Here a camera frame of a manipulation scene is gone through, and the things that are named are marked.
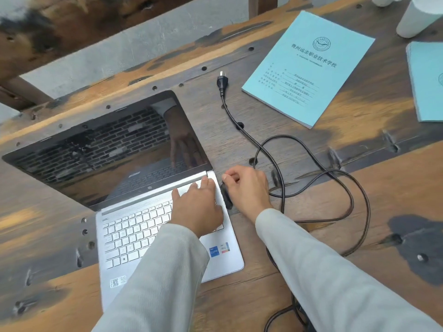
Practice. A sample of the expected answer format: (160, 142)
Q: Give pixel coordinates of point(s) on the person's right hand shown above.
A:
(251, 193)

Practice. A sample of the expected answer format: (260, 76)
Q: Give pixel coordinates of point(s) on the person's left hand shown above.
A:
(197, 210)

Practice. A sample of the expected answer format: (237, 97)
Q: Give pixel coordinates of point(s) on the person's right thumb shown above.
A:
(231, 190)

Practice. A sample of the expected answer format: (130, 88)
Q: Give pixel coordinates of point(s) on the person's left little finger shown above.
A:
(175, 196)

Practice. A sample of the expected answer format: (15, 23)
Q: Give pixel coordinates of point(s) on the person's left thumb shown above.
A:
(218, 225)

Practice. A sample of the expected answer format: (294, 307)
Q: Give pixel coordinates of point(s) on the silver laptop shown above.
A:
(131, 235)

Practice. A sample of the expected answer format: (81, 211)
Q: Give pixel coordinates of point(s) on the person's right forearm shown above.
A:
(332, 283)

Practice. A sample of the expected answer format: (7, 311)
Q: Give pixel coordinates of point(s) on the person's left forearm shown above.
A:
(159, 283)

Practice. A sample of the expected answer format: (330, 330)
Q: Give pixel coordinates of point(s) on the light blue booklet with emblem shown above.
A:
(427, 82)
(308, 69)

